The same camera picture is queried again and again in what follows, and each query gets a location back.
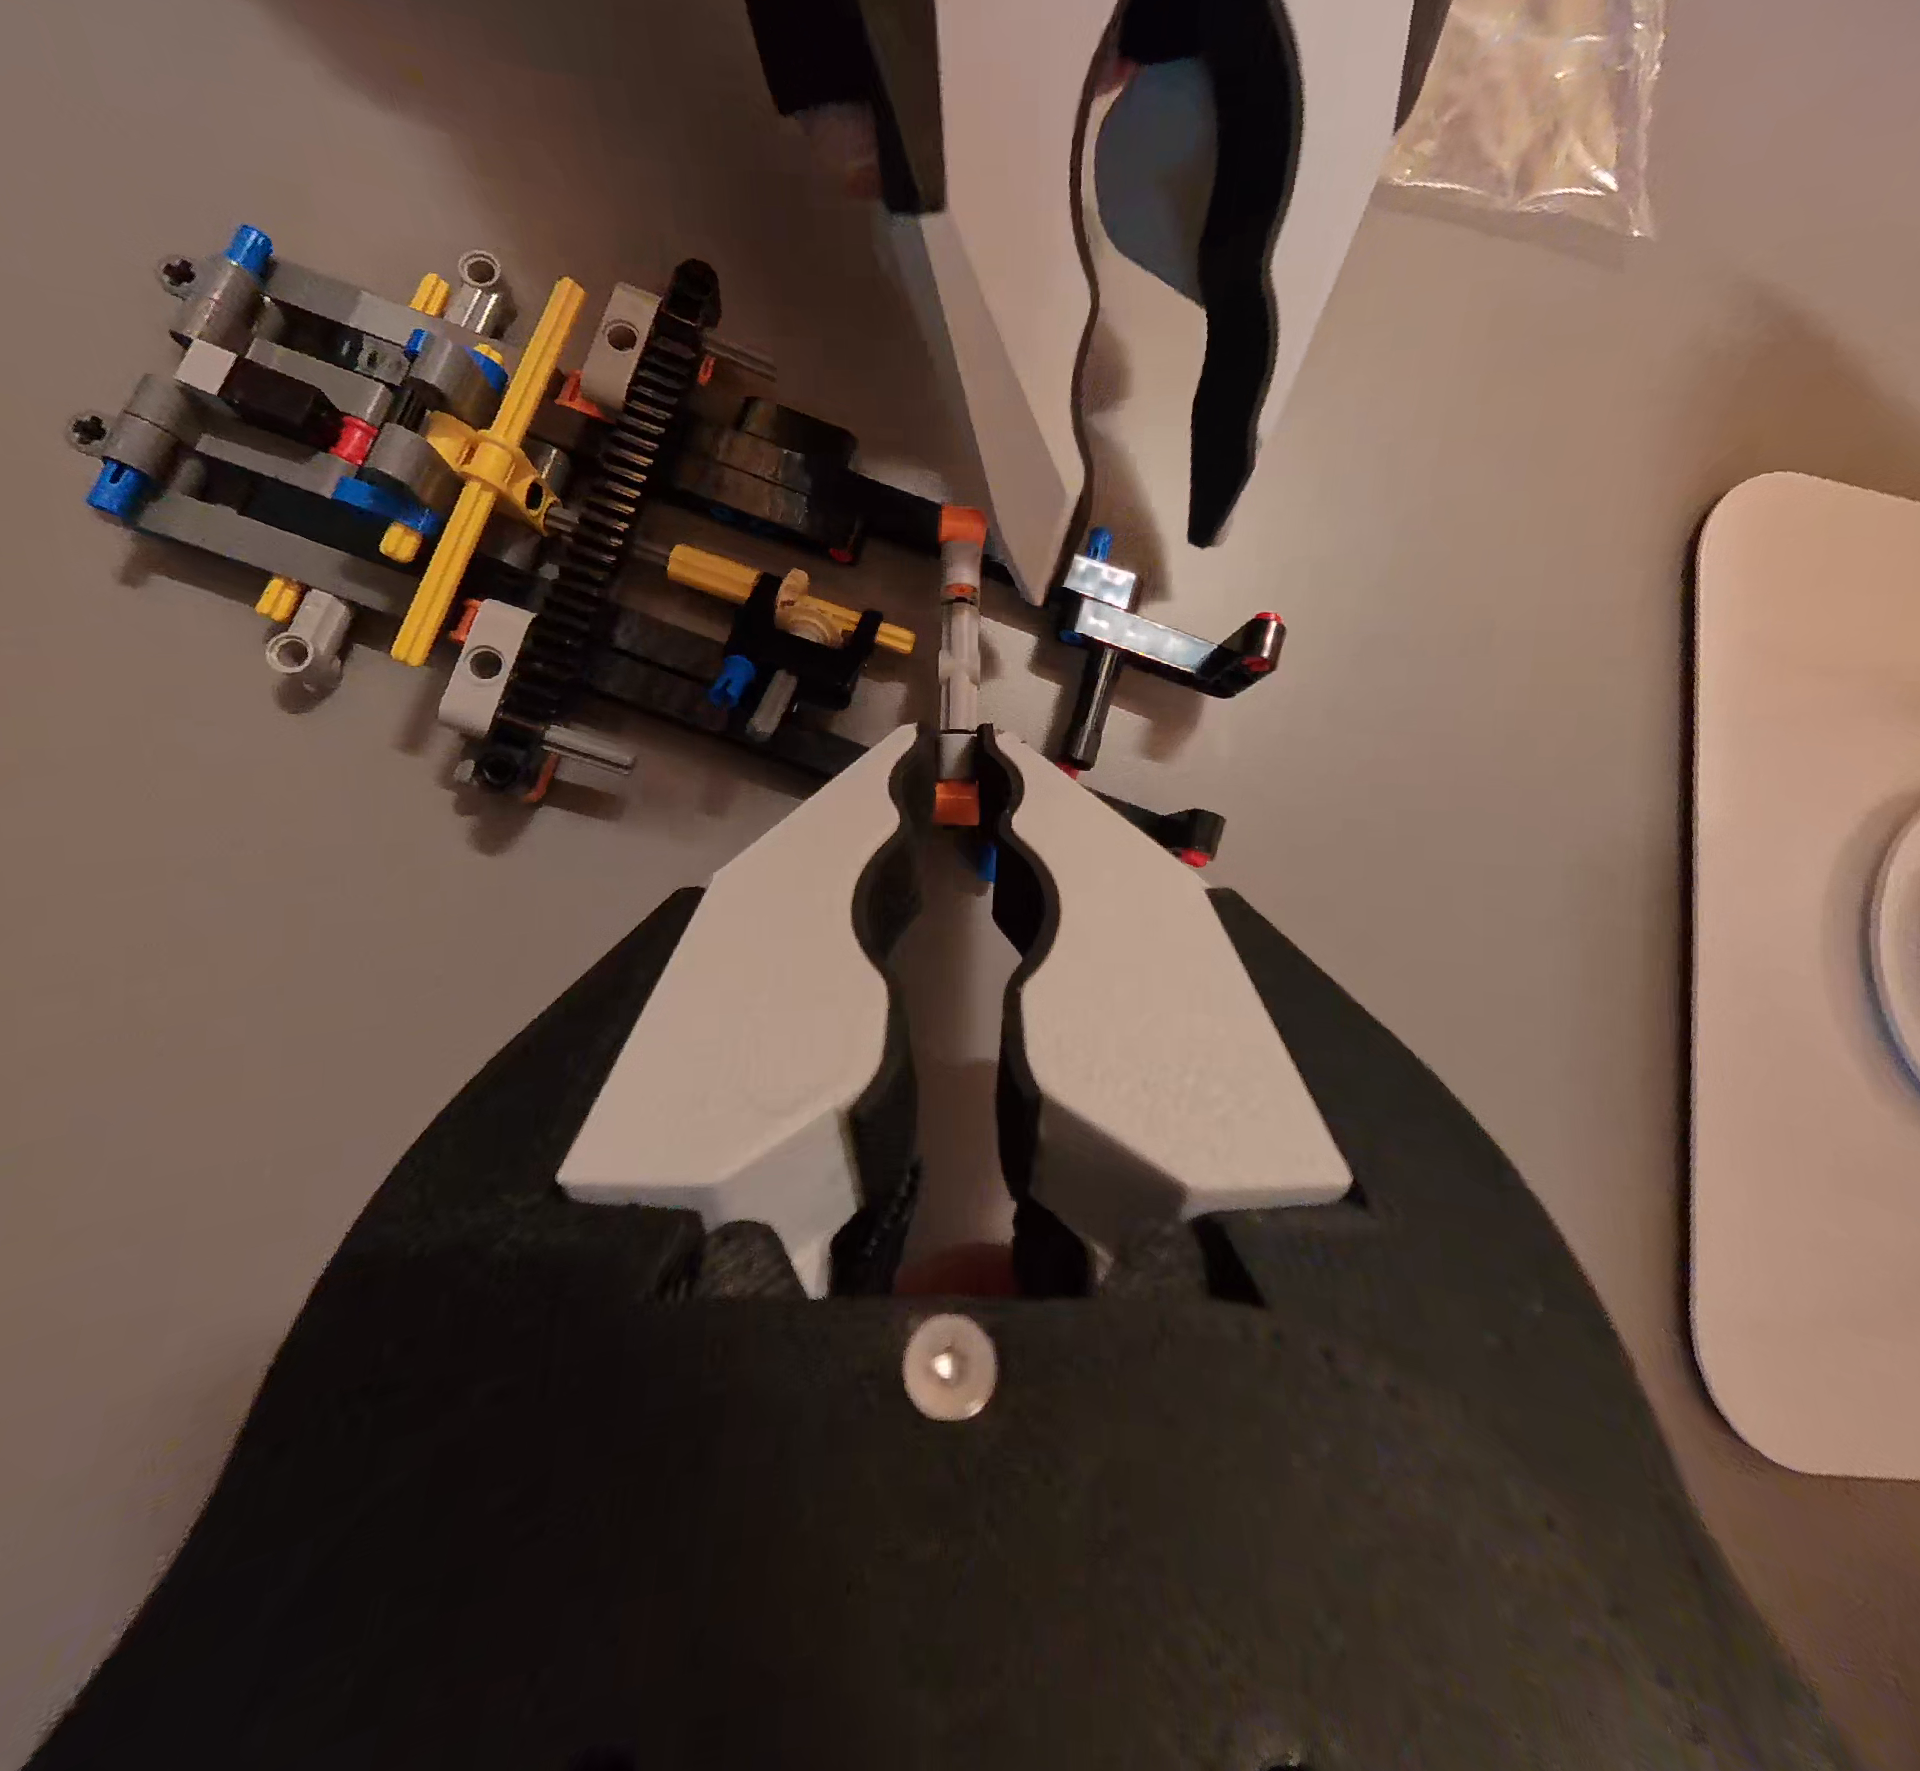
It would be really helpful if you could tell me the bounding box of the person's left hand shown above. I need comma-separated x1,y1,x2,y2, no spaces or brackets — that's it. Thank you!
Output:
817,101,887,197

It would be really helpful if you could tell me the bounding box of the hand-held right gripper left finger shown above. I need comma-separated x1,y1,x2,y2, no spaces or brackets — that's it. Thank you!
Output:
557,725,927,1295

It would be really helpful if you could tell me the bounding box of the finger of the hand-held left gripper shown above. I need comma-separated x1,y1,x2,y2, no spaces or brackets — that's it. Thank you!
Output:
1116,0,1501,553
811,0,1138,608

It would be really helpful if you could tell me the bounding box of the multicoloured lego assembly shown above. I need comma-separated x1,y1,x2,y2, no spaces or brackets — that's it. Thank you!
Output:
67,227,1289,874

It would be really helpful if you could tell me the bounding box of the grey orange lego rod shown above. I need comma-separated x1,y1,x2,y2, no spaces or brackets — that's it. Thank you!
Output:
932,506,991,828

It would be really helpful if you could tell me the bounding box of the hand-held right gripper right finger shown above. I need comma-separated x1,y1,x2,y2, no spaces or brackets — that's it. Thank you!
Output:
976,728,1354,1285

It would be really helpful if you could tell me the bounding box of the clear plastic bag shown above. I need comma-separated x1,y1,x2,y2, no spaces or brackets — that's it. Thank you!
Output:
1380,0,1668,240

